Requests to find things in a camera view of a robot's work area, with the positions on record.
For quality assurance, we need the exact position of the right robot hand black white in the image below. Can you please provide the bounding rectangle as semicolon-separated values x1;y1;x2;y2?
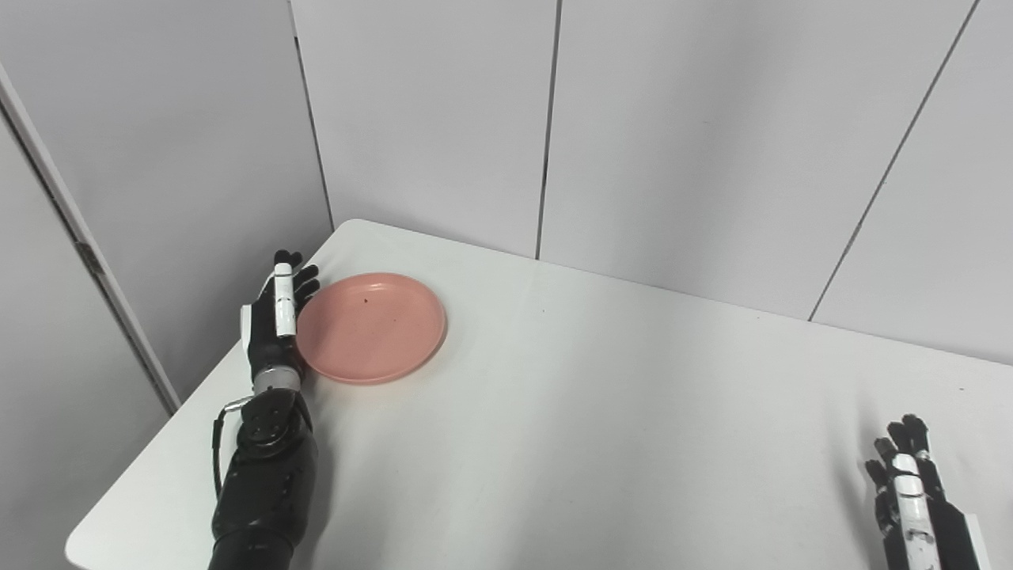
864;414;990;570

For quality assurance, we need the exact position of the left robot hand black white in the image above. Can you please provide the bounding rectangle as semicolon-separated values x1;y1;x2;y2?
240;250;321;374

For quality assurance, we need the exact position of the pink round plate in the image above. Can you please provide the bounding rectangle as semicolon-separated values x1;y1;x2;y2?
294;272;447;386

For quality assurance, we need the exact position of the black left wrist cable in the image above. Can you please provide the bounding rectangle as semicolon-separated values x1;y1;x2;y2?
211;396;256;501

